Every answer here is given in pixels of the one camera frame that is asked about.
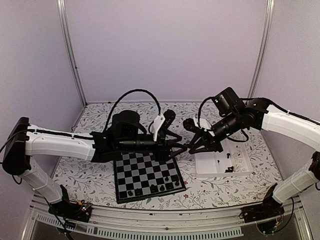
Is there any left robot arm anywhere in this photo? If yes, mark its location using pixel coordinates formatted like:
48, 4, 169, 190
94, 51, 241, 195
1, 110, 187, 217

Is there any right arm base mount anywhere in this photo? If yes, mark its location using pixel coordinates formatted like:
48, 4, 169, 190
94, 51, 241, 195
238, 203, 285, 235

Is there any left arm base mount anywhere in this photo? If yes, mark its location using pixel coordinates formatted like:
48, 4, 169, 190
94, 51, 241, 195
49, 200, 92, 223

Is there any black and white chessboard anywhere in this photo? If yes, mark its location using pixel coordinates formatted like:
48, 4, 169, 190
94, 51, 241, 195
113, 152, 187, 204

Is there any floral patterned table mat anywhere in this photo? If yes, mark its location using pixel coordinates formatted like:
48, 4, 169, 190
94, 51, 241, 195
53, 102, 282, 211

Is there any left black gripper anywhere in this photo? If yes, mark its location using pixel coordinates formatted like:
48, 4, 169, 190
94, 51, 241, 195
118, 131, 189, 163

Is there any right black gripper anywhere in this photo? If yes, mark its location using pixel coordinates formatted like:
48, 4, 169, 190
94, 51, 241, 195
188, 111, 242, 154

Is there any left aluminium frame post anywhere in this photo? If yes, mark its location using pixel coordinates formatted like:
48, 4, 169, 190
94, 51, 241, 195
56, 0, 87, 107

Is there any aluminium frame post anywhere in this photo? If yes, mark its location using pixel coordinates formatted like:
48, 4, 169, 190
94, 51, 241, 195
56, 0, 87, 107
247, 0, 275, 98

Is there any aluminium front rail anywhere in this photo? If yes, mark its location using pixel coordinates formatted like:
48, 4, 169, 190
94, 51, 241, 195
22, 192, 313, 240

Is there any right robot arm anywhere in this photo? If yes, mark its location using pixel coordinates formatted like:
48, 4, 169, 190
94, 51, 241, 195
183, 87, 320, 218

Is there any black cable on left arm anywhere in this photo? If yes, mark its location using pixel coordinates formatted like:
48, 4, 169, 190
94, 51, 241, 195
103, 88, 162, 136

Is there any right aluminium frame post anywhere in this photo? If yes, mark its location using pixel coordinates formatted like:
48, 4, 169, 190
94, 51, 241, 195
247, 0, 275, 98

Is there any white plastic compartment tray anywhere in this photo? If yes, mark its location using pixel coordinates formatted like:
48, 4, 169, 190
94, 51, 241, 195
194, 139, 253, 178

